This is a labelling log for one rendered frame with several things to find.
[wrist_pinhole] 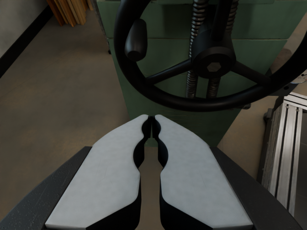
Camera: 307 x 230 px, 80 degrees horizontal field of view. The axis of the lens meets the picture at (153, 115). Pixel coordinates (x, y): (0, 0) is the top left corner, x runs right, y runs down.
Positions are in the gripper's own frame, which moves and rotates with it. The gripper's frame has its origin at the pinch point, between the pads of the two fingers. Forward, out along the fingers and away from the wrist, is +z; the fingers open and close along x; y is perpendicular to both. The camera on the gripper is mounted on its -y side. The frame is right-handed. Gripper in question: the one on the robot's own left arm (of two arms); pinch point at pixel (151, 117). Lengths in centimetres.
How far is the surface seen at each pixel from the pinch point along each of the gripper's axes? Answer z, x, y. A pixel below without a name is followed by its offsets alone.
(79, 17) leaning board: 177, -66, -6
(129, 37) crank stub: 10.4, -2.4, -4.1
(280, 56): 44, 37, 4
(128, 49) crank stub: 9.4, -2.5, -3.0
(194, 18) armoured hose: 22.0, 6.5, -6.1
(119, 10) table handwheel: 14.0, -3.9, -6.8
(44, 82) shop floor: 120, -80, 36
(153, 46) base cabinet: 39.3, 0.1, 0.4
